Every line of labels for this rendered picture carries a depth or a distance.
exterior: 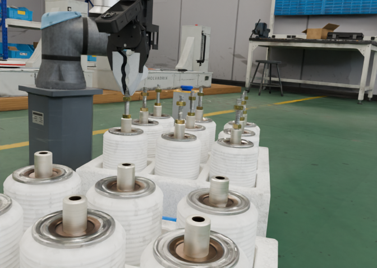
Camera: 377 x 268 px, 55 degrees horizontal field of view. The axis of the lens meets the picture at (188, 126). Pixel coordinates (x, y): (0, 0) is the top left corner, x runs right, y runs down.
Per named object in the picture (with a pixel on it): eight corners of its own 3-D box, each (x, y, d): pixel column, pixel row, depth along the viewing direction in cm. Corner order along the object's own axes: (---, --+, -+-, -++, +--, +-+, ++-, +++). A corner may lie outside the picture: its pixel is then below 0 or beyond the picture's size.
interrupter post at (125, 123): (125, 131, 80) (125, 116, 79) (133, 133, 79) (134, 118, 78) (118, 133, 78) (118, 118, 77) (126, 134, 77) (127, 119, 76)
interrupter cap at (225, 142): (256, 143, 76) (256, 140, 76) (250, 151, 69) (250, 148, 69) (221, 139, 79) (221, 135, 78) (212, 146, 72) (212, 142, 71)
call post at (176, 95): (167, 185, 119) (173, 91, 113) (172, 179, 125) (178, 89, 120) (188, 188, 117) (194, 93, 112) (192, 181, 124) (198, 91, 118)
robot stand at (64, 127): (19, 176, 118) (17, 84, 112) (68, 165, 133) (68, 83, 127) (53, 192, 107) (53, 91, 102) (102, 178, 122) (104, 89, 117)
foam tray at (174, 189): (74, 249, 77) (74, 169, 74) (137, 188, 115) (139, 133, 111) (260, 283, 70) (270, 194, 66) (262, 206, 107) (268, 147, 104)
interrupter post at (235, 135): (242, 144, 75) (243, 129, 74) (239, 147, 72) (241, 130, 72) (230, 143, 75) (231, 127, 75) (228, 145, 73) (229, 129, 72)
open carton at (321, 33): (311, 42, 525) (313, 26, 521) (337, 41, 496) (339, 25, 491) (300, 40, 506) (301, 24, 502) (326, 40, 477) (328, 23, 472)
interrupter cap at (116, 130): (124, 128, 83) (124, 125, 83) (150, 133, 80) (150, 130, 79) (100, 132, 77) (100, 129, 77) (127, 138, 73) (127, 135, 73)
